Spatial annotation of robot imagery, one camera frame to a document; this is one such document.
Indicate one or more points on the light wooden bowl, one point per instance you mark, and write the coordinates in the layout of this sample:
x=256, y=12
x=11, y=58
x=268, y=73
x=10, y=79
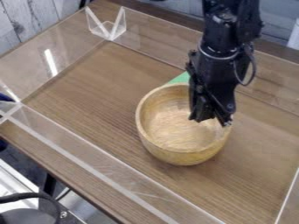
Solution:
x=175, y=140

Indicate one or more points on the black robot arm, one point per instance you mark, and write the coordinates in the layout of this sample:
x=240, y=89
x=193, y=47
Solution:
x=233, y=25

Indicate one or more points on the clear acrylic tray enclosure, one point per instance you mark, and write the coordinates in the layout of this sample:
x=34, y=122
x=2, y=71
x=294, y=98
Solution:
x=101, y=115

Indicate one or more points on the black table leg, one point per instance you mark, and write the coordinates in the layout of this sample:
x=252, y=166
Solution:
x=50, y=184

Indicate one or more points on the black metal bracket with screw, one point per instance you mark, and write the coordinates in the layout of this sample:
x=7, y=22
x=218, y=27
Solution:
x=55, y=213

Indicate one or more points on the green rectangular block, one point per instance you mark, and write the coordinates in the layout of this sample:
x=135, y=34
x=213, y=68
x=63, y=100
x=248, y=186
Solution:
x=181, y=79

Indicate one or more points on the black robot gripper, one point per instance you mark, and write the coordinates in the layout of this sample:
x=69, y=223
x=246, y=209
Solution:
x=214, y=78

